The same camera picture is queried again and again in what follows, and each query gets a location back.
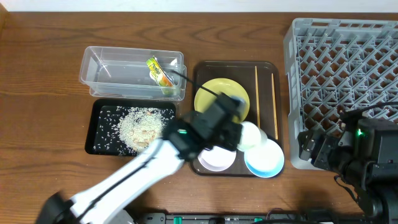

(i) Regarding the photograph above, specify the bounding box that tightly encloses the white bowl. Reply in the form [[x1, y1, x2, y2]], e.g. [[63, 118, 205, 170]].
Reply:
[[198, 146, 236, 172]]

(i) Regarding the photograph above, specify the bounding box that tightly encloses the white cup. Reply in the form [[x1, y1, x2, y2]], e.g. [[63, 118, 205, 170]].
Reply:
[[237, 121, 268, 152]]

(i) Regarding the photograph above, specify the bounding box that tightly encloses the blue plate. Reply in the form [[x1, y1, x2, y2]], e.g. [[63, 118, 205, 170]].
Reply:
[[244, 139, 284, 178]]

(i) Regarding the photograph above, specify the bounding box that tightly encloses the green snack wrapper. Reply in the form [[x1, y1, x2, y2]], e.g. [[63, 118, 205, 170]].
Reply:
[[146, 57, 174, 87]]

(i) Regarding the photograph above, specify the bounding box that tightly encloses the rice pile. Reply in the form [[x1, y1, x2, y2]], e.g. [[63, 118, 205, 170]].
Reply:
[[93, 105, 175, 156]]

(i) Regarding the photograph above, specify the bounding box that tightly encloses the wooden chopstick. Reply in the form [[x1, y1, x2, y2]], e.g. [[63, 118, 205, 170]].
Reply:
[[271, 73, 279, 140], [254, 65, 261, 128]]

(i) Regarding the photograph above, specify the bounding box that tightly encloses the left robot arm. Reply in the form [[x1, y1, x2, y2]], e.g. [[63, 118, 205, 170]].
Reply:
[[36, 93, 246, 223]]

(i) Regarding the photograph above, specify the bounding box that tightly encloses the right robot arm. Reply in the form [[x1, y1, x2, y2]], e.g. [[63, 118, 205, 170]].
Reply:
[[298, 107, 397, 223]]

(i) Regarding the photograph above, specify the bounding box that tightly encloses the grey dishwasher rack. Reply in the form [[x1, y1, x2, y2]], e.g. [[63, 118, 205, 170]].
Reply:
[[284, 18, 397, 170]]

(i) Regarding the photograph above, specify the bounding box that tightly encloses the yellow plate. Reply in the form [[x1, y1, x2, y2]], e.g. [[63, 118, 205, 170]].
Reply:
[[194, 78, 250, 123]]

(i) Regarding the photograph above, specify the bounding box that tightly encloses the dark brown serving tray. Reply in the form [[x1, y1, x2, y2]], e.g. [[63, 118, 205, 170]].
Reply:
[[189, 60, 285, 179]]

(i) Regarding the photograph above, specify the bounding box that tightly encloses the black plastic tray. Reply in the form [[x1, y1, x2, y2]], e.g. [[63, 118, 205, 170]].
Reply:
[[85, 98, 176, 154]]

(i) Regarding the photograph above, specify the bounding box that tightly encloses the clear plastic bin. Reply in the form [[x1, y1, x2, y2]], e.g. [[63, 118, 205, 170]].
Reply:
[[80, 46, 187, 101]]

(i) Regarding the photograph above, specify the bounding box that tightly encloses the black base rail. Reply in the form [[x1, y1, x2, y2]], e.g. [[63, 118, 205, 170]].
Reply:
[[135, 208, 373, 224]]

